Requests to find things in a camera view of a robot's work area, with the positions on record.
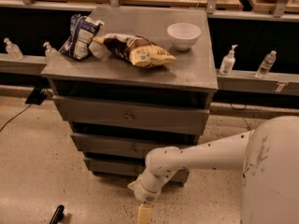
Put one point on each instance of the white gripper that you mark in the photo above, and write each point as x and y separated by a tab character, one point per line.
146	192

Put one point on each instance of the grey bottom drawer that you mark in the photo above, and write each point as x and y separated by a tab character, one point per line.
114	167

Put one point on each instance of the grey drawer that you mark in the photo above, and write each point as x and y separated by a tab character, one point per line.
132	115
114	167
127	146

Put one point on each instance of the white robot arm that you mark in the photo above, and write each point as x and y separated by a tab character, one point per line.
268	157

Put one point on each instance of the grey middle drawer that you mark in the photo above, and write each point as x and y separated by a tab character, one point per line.
127	146

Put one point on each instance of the grey top drawer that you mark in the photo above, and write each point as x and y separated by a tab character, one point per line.
132	115

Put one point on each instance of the grey drawer cabinet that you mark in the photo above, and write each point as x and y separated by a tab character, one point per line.
189	82

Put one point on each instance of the black power adapter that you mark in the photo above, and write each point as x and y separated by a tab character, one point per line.
36	97

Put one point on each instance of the yellow brown chip bag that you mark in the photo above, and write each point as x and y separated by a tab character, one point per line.
136	50

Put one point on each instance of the white pump lotion bottle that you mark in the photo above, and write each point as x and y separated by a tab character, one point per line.
228	62

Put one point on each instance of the white bowl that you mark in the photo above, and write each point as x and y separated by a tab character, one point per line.
183	35

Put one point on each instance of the clear pump sanitizer bottle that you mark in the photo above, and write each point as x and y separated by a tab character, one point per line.
49	51

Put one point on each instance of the clear water bottle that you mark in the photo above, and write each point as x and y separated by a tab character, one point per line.
266	64

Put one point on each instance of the blue white chip bag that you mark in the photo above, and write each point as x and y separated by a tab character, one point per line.
82	31

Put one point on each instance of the far left clear sanitizer bottle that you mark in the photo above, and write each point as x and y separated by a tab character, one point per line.
13	50

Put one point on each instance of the black handle bottom edge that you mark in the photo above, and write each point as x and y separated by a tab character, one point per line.
58	215

